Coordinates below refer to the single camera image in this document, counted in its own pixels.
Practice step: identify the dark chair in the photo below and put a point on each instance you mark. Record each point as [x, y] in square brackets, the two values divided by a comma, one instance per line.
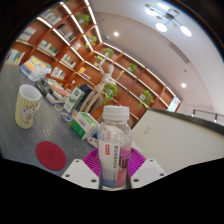
[85, 90]

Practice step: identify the flat dark magazine stack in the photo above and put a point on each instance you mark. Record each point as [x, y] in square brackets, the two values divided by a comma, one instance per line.
[53, 90]

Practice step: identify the yellow striped white cup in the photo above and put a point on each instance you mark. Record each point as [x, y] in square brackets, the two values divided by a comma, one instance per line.
[26, 108]

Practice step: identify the clear plastic water bottle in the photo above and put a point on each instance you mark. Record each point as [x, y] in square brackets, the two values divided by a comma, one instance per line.
[114, 146]

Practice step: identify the flat round red coaster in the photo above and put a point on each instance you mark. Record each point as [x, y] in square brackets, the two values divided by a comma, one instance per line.
[50, 155]

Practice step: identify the wooden wall shelf unit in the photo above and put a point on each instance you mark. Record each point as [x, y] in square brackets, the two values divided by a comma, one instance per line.
[66, 36]

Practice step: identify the recessed ceiling light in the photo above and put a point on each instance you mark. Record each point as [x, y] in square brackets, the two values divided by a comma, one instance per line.
[183, 85]
[116, 34]

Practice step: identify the white wall switch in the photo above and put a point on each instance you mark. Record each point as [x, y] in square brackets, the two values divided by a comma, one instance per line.
[147, 129]

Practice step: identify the branched ceiling lamp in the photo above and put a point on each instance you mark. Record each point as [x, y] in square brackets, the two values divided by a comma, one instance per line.
[161, 27]

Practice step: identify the tall green white carton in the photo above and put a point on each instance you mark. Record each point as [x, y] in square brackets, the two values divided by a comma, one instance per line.
[74, 99]

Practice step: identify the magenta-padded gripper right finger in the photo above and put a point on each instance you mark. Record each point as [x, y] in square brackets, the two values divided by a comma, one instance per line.
[146, 173]

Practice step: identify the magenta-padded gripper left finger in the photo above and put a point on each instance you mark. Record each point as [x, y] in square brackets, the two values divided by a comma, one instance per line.
[78, 173]

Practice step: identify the green white cardboard box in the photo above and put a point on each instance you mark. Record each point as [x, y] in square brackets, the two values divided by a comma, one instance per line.
[83, 126]

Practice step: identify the ceiling air vent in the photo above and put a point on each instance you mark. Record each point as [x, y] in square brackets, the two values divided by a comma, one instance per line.
[180, 53]

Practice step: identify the dark metal railing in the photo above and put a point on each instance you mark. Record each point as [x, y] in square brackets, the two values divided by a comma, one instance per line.
[208, 113]

